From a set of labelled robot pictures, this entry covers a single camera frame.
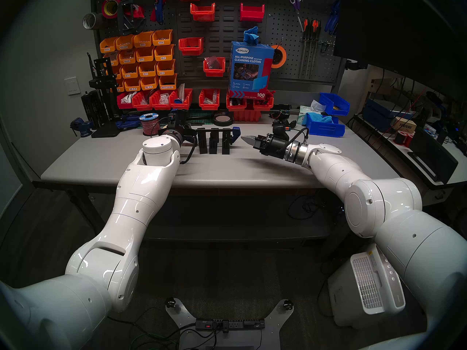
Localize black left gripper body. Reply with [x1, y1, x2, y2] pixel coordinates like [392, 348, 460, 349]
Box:
[176, 126, 199, 144]

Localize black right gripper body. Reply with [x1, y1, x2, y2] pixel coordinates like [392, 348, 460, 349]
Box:
[255, 134, 289, 160]

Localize blue bar clamp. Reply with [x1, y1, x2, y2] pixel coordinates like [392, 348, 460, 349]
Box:
[174, 110, 241, 144]

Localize blue black quick clamp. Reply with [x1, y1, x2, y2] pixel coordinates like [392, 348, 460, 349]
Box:
[115, 115, 142, 130]

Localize dark green C-clamp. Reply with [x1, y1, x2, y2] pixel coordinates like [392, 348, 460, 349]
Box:
[117, 0, 146, 35]

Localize green cutting mat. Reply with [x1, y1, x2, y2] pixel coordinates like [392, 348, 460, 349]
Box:
[159, 111, 215, 124]

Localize blue cleaning cloths box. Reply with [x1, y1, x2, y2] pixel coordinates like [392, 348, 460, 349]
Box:
[228, 41, 275, 99]

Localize blue plastic storage bin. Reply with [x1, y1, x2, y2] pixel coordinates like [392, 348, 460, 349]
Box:
[306, 113, 346, 138]
[319, 93, 351, 117]

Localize orange tape roll on pegboard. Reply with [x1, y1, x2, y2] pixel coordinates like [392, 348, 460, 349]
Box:
[270, 45, 287, 69]

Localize black metal stand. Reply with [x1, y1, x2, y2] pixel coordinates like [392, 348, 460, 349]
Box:
[87, 52, 123, 138]

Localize dark grey pegboard panel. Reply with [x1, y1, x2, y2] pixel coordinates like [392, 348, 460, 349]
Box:
[91, 0, 345, 85]

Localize blue bench vise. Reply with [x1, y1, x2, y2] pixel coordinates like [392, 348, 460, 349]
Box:
[70, 117, 94, 138]

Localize blue crate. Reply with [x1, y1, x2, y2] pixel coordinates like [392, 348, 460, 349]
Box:
[362, 98, 414, 133]

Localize orange black screwdriver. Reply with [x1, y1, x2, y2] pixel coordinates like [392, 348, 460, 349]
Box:
[313, 20, 323, 76]
[306, 20, 318, 78]
[298, 19, 310, 79]

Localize cardboard box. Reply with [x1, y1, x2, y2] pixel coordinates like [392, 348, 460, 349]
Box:
[390, 117, 417, 132]

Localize red tape roll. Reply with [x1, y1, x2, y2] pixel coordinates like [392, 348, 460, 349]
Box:
[101, 0, 121, 19]

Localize black laptop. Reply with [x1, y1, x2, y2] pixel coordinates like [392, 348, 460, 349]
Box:
[408, 129, 459, 184]

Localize white air purifier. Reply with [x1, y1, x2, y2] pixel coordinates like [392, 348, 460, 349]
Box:
[327, 244, 406, 330]

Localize black monitor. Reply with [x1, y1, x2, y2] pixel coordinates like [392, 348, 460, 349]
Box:
[333, 0, 467, 102]

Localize black power strip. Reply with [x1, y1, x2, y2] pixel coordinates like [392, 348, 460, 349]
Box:
[196, 318, 266, 331]

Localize white side desk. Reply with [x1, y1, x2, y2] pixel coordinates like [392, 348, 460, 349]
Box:
[350, 112, 467, 244]

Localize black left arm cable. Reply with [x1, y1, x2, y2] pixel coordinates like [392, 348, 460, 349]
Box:
[180, 140, 198, 165]

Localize blue handled pliers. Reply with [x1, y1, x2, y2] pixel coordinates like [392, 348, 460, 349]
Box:
[324, 1, 340, 34]

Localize grey duct tape roll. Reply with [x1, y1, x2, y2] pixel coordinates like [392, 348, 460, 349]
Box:
[82, 12, 106, 30]

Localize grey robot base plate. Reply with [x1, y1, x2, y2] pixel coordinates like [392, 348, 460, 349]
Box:
[165, 297, 294, 350]

